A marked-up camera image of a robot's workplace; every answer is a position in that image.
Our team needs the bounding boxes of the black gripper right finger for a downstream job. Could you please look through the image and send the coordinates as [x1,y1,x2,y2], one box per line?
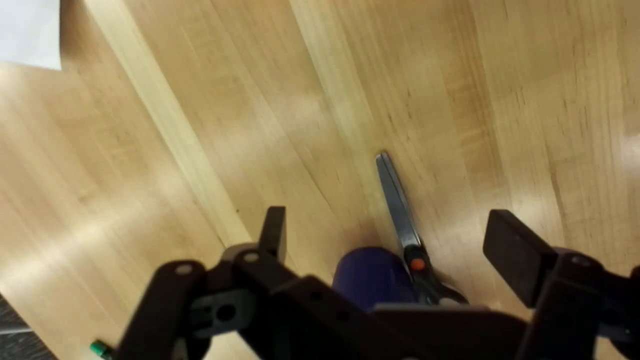
[481,208,640,360]

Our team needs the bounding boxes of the white paper sheet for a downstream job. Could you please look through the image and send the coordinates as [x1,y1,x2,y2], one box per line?
[0,0,64,73]

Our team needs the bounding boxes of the black handled scissors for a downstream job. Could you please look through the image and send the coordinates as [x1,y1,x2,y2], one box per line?
[371,149,470,309]

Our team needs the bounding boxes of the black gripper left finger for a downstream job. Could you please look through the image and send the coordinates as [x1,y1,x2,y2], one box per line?
[109,205,315,360]

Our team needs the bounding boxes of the blue cup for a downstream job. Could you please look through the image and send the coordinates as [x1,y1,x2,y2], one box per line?
[329,246,420,314]

